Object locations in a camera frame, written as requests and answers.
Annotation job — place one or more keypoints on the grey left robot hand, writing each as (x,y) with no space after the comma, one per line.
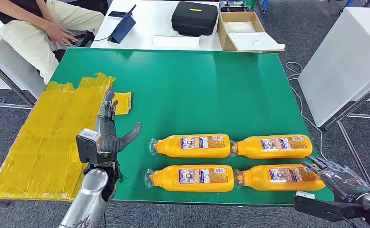
(107,138)

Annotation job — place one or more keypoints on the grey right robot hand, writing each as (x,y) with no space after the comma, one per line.
(345,184)

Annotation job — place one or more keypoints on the orange detergent bottle clear cap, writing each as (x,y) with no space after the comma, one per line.
(172,148)
(257,179)
(254,148)
(169,179)

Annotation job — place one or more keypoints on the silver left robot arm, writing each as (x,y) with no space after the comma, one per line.
(87,195)

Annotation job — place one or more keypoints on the yellow taped flat sheet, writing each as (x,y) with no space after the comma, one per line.
(46,141)

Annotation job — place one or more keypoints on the black office chair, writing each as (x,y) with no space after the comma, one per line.
(87,37)

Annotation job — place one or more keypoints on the dark blue tablet case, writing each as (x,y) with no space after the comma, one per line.
(122,30)

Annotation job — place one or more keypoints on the person's hand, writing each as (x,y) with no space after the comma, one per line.
(59,34)

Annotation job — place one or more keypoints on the white table metal legs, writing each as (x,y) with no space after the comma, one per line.
(15,69)
(345,63)

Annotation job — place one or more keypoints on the flat white box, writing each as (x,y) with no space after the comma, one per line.
(175,42)

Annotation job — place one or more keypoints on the person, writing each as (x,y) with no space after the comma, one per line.
(30,37)

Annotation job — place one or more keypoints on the white desk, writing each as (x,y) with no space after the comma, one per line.
(153,19)

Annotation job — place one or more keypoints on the black zippered carrying case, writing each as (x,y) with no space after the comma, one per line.
(194,19)

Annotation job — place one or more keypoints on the open brown cardboard box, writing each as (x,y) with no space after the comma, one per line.
(226,37)

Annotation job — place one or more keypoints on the white plastic bag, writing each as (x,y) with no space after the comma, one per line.
(240,27)

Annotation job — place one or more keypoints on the black electronic device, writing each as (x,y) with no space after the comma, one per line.
(232,5)

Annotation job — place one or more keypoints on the green plastic crate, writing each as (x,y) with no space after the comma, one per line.
(251,3)

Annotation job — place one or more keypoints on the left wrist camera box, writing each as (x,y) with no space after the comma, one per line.
(87,144)

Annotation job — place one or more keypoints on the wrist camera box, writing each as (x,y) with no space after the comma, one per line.
(87,144)
(317,207)

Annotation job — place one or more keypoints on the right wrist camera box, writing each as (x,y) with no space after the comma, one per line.
(317,207)

